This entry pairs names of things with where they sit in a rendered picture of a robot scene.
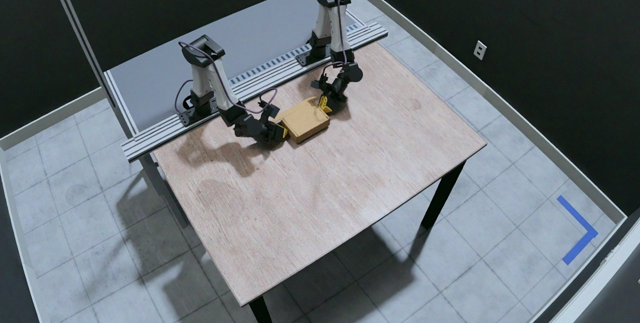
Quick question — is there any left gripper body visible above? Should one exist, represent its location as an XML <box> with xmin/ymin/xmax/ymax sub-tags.
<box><xmin>319</xmin><ymin>78</ymin><xmax>348</xmax><ymax>111</ymax></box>

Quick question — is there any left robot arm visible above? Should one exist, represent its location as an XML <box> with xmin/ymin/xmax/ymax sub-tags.
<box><xmin>295</xmin><ymin>0</ymin><xmax>363</xmax><ymax>90</ymax></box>

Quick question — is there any grey aluminium crossbar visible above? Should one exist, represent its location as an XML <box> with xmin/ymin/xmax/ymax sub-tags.
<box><xmin>120</xmin><ymin>22</ymin><xmax>388</xmax><ymax>164</ymax></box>

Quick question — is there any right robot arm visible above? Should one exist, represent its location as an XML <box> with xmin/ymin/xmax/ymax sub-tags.
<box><xmin>178</xmin><ymin>34</ymin><xmax>280</xmax><ymax>138</ymax></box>

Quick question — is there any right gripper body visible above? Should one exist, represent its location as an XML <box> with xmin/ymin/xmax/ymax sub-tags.
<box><xmin>251</xmin><ymin>120</ymin><xmax>285</xmax><ymax>143</ymax></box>

